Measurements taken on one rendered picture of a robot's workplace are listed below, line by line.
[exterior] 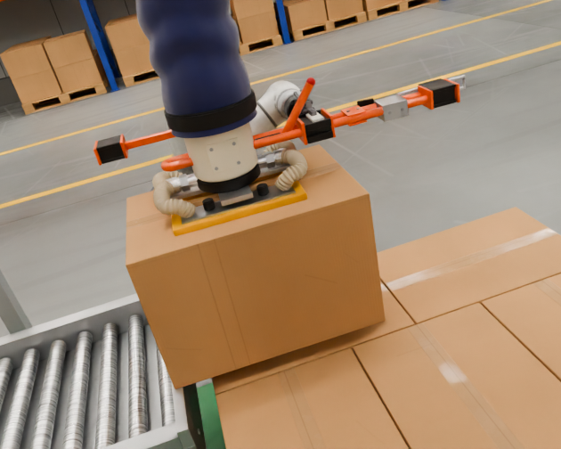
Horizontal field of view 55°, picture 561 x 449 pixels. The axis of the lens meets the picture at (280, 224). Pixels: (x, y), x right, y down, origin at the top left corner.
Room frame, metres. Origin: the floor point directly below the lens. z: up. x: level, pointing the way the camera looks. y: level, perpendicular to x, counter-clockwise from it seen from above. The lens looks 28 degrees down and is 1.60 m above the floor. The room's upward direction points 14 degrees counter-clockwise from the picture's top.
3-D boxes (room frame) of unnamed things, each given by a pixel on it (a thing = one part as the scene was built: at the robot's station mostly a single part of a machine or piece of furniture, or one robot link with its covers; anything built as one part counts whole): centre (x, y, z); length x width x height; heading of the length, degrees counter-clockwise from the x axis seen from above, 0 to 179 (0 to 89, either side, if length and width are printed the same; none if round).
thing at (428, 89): (1.38, -0.50, 1.12); 0.08 x 0.07 x 0.05; 97
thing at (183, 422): (1.28, 0.40, 0.58); 0.70 x 0.03 x 0.06; 8
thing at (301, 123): (1.35, -0.15, 1.13); 0.10 x 0.08 x 0.06; 7
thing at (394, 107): (1.37, -0.36, 1.12); 0.07 x 0.07 x 0.04; 7
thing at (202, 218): (1.23, 0.09, 1.03); 0.34 x 0.10 x 0.05; 97
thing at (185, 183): (1.32, 0.10, 1.07); 0.34 x 0.25 x 0.06; 97
